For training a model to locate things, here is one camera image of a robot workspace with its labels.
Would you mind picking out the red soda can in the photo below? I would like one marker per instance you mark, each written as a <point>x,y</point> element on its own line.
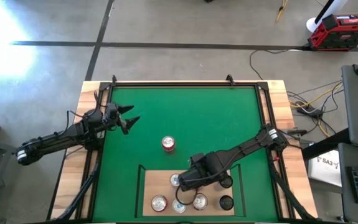
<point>158,203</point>
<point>168,144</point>

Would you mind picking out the black table frame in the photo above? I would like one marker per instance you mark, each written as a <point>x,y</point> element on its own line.
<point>181,84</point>

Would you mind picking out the white printed paper sheet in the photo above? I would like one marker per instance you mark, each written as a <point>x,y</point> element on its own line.
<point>325,169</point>

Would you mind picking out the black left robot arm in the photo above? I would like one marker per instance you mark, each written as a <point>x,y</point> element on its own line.
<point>57,140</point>

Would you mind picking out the black diagonal frame strut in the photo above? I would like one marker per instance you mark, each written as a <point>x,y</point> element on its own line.
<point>82,189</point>
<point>286,189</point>

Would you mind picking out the black table edge clamp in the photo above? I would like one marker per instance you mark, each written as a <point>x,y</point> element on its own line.
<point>230,80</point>
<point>114,79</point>

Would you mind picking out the wooden board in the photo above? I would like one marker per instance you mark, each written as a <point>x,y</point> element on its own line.
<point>153,186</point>

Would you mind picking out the black power strip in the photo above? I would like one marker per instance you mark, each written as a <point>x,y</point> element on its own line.
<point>309,109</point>

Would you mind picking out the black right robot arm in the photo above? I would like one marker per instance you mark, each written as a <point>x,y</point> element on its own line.
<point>244,147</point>

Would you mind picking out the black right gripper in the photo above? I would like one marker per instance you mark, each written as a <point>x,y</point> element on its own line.
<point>188,183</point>

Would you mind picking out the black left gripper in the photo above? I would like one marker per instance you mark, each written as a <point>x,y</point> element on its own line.
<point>112,115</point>

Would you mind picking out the red and black toolbox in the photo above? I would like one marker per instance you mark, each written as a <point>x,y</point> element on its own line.
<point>340,34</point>

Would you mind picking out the thin yellow stick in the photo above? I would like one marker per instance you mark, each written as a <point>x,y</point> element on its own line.
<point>280,12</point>

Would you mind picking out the white floor stand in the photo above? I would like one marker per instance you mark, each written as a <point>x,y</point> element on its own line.
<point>312,25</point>

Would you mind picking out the black side bracket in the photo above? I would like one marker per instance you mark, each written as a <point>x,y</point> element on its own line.
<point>297,132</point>

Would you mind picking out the silver can top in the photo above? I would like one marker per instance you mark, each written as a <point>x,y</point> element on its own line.
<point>201,203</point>

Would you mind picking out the dark grey desk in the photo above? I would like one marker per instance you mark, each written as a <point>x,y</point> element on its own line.
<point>342,211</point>

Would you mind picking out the blue slim energy drink can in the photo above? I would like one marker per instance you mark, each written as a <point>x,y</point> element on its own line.
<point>179,208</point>
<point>174,180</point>

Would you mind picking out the green table mat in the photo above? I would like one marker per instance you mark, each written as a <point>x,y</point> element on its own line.
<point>172,109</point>

